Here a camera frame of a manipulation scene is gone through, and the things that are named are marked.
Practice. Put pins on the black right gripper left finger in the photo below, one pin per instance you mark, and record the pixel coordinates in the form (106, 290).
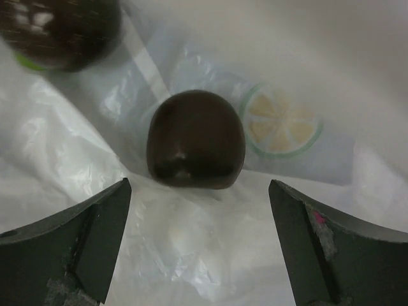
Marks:
(67, 258)

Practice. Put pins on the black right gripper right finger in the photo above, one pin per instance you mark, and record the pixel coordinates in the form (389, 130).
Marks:
(333, 258)

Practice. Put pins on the dark fake avocado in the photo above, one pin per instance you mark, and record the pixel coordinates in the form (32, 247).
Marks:
(195, 140)

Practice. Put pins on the white plastic bag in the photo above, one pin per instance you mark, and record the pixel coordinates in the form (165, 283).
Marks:
(67, 136)

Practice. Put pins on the dark purple fake mangosteen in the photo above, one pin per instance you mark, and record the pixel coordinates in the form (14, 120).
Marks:
(61, 35)

